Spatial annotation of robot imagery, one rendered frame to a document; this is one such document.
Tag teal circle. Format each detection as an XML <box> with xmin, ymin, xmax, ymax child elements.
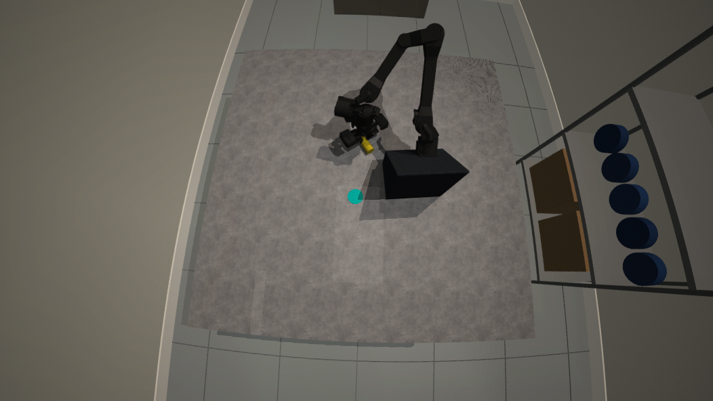
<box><xmin>348</xmin><ymin>189</ymin><xmax>363</xmax><ymax>204</ymax></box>

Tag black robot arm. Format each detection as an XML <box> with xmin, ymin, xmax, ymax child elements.
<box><xmin>334</xmin><ymin>23</ymin><xmax>445</xmax><ymax>157</ymax></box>

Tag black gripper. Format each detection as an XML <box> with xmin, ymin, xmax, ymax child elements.
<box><xmin>339</xmin><ymin>113</ymin><xmax>388</xmax><ymax>148</ymax></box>

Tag yellow cylinder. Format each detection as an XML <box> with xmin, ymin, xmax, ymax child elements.
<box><xmin>361</xmin><ymin>136</ymin><xmax>374</xmax><ymax>154</ymax></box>

